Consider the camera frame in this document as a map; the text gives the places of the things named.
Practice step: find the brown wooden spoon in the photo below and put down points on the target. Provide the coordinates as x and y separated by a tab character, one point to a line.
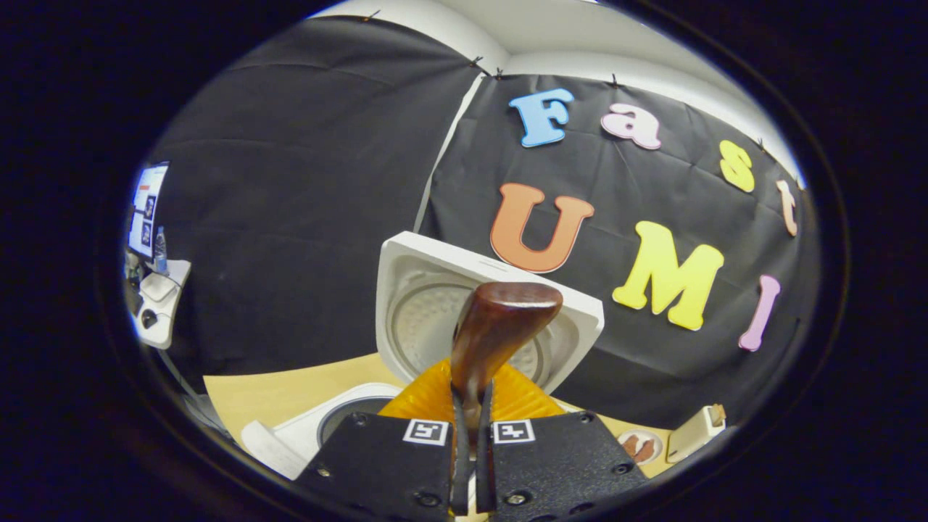
500	319

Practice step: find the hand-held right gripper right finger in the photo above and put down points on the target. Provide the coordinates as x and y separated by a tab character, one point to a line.
558	464

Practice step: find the blue plastic bottle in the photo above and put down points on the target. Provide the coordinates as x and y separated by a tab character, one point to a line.
160	250

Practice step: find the black backdrop cloth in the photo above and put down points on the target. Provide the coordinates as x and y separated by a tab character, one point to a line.
290	217

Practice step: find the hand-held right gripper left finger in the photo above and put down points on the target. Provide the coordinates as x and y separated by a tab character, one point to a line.
377	464

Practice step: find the white toaster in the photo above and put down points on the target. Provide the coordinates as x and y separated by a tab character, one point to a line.
692	435

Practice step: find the white rice cooker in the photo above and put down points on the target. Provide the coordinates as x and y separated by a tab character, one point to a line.
420	290

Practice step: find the white round plate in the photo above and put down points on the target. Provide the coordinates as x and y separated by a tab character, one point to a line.
652	457

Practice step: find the computer monitor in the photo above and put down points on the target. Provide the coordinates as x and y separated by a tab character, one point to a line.
147	210

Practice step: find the brown meat piece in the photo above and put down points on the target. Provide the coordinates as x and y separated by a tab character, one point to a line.
644	450
629	444

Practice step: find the white side table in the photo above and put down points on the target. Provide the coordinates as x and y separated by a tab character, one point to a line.
170	304

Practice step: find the black computer mouse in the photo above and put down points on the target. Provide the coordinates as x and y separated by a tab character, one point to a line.
149	317

